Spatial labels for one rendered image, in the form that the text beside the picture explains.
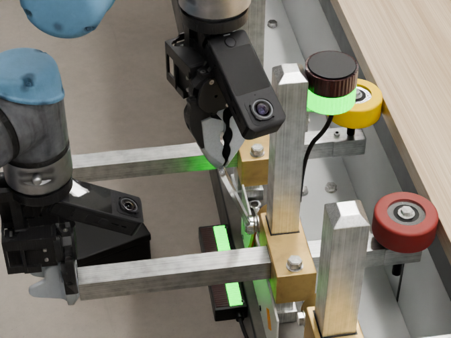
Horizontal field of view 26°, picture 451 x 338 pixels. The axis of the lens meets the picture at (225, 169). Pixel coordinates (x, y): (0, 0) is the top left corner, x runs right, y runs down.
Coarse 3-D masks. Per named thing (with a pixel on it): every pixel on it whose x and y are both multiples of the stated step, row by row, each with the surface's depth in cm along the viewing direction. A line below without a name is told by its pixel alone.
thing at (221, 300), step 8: (208, 232) 148; (208, 240) 147; (208, 248) 145; (216, 248) 145; (216, 288) 139; (224, 288) 139; (216, 296) 138; (224, 296) 138; (216, 304) 137; (224, 304) 137
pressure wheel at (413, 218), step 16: (400, 192) 124; (384, 208) 122; (400, 208) 123; (416, 208) 122; (432, 208) 122; (384, 224) 120; (400, 224) 120; (416, 224) 120; (432, 224) 120; (384, 240) 121; (400, 240) 119; (416, 240) 119; (432, 240) 121; (400, 272) 128
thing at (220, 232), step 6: (216, 228) 149; (222, 228) 149; (216, 234) 148; (222, 234) 148; (216, 240) 147; (222, 240) 147; (222, 246) 146; (228, 246) 146; (234, 282) 140; (228, 288) 139; (234, 288) 139; (228, 294) 138; (234, 294) 138; (240, 294) 138; (234, 300) 138; (240, 300) 138
